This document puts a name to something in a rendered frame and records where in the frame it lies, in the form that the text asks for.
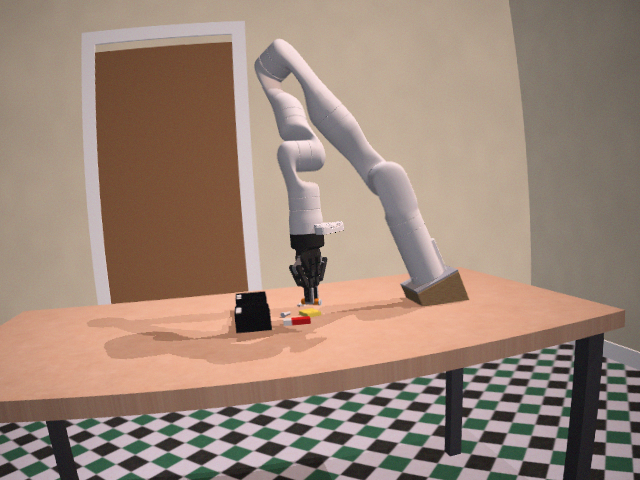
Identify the orange aa battery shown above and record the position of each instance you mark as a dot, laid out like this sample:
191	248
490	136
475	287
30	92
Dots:
317	302

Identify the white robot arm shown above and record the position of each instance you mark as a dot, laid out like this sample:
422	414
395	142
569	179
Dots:
418	251

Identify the red and white eraser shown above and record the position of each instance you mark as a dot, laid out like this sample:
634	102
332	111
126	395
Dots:
297	321

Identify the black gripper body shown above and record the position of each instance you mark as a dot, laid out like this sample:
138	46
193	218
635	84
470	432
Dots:
304	245

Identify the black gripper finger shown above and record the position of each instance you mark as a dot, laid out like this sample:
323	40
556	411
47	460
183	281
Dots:
320	263
298	273

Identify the black three-compartment bin rack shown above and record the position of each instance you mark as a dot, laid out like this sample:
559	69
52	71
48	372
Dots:
252	317

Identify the yellow flat square pad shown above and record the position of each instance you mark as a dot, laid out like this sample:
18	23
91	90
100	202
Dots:
310	312

